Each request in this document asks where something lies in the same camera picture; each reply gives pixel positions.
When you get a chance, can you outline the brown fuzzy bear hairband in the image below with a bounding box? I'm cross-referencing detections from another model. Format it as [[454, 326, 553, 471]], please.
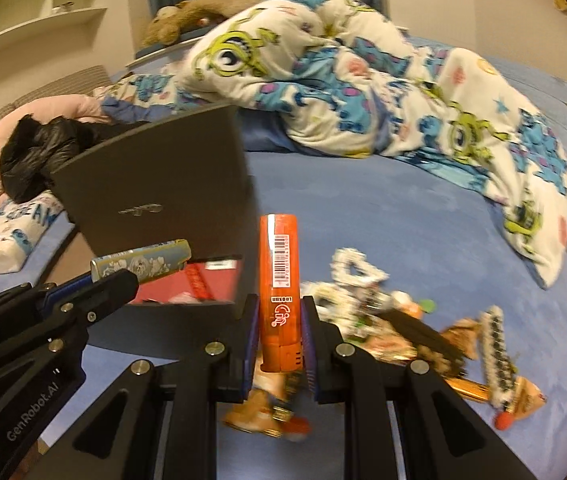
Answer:
[[378, 309, 466, 377]]

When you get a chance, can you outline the blue cartoon printed tube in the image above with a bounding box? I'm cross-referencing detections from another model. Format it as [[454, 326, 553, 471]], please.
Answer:
[[90, 240, 191, 284]]

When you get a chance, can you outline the black puffer jacket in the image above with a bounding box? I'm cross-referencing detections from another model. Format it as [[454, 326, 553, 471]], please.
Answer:
[[0, 114, 146, 204]]

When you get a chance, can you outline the red long lighter box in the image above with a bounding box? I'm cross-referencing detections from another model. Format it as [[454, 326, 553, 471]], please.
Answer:
[[184, 263, 215, 302]]

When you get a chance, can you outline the gold rectangular lighter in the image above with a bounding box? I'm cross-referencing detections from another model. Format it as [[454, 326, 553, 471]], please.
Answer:
[[445, 378, 489, 403]]

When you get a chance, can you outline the white printed pillow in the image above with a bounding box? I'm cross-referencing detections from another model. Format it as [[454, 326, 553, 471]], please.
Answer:
[[0, 191, 64, 274]]

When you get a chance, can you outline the dark open storage box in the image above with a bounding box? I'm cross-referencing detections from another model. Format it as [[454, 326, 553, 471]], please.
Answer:
[[52, 103, 258, 359]]

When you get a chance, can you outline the black white hair clip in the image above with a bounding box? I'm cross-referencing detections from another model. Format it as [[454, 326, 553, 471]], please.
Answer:
[[480, 306, 515, 411]]

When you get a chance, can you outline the red spiky ball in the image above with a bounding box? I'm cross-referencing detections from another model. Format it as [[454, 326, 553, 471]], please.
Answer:
[[494, 411, 515, 431]]

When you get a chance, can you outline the monster print white duvet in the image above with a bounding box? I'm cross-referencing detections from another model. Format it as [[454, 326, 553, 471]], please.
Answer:
[[101, 0, 567, 287]]

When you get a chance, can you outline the brown plush teddy bear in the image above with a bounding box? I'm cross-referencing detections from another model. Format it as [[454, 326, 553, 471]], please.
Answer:
[[141, 0, 262, 48]]

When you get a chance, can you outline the blue bed sheet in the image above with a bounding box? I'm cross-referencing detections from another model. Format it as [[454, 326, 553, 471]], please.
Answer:
[[0, 34, 567, 480]]

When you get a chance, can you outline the orange lighter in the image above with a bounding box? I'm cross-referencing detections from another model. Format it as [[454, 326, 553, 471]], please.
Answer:
[[258, 214, 303, 373]]

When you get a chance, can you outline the cream lace scrunchie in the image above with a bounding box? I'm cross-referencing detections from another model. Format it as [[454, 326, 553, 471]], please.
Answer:
[[331, 247, 389, 287]]

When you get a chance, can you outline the brown triangular snack packet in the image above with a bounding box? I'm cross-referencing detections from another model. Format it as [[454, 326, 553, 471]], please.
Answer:
[[507, 376, 547, 420]]

